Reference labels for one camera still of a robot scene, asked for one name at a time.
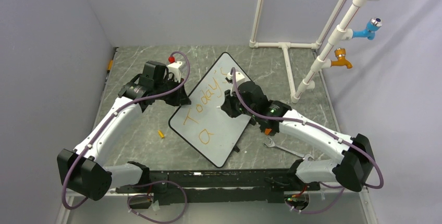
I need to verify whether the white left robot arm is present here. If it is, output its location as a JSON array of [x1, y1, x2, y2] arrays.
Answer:
[[57, 61, 191, 201]]

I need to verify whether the black orange eraser block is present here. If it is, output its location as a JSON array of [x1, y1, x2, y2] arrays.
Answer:
[[264, 129, 277, 136]]

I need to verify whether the white pvc pipe frame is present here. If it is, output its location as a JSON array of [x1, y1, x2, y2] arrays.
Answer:
[[249, 0, 378, 103]]

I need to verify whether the blue faucet tap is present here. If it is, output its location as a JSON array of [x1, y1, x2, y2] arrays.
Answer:
[[352, 17, 383, 40]]

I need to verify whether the silver open-end wrench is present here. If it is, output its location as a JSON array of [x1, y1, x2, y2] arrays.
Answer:
[[263, 138, 314, 161]]

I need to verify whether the orange black pen at wall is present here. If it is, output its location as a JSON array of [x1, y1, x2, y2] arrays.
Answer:
[[105, 56, 115, 82]]

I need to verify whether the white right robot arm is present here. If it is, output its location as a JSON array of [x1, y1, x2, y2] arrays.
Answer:
[[220, 79, 384, 192]]

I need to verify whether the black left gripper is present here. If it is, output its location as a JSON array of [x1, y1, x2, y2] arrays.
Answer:
[[154, 76, 189, 107]]

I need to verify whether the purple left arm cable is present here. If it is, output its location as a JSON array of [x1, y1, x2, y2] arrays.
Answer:
[[61, 51, 191, 210]]

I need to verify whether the white whiteboard black frame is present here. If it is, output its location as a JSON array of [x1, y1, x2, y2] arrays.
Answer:
[[168, 52, 251, 168]]

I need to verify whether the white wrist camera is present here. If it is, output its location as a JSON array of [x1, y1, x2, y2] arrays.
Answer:
[[167, 56, 186, 82], [225, 71, 250, 90]]

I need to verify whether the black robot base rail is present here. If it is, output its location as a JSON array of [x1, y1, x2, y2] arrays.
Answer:
[[116, 168, 321, 205]]

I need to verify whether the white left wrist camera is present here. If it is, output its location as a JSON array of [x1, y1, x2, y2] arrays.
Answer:
[[167, 56, 186, 82]]

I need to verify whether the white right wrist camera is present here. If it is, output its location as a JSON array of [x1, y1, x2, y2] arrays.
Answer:
[[225, 71, 250, 90]]

